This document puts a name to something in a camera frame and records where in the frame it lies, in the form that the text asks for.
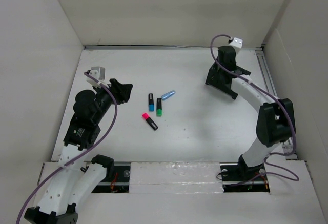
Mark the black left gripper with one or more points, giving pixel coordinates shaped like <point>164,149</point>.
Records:
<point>122,90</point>

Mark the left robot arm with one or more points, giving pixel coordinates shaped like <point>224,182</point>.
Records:
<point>71,184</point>

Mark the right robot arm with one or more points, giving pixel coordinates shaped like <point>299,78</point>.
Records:
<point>250,162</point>

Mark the black two-compartment desk organizer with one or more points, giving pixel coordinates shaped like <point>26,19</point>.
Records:
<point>217,81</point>

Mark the blue-capped black highlighter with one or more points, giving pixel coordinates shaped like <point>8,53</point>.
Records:
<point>150,102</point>

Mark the pink-capped black highlighter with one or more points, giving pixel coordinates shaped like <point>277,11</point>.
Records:
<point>150,121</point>

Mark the green-capped black highlighter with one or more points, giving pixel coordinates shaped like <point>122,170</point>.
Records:
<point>159,107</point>

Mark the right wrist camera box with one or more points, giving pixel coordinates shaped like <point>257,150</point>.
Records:
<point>235,42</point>

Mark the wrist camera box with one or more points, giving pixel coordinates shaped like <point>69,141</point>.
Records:
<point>235,42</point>
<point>97,73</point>

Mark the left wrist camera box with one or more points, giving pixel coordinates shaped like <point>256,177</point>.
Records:
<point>97,73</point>

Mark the aluminium rail at right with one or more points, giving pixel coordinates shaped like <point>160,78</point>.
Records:
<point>274,125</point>

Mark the aluminium rail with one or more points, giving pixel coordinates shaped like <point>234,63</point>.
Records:
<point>137,47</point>
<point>274,125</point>

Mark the aluminium rail at back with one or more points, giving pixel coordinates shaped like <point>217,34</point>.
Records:
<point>137,47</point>

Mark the front mounting rail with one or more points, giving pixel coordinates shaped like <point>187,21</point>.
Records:
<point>178,178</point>

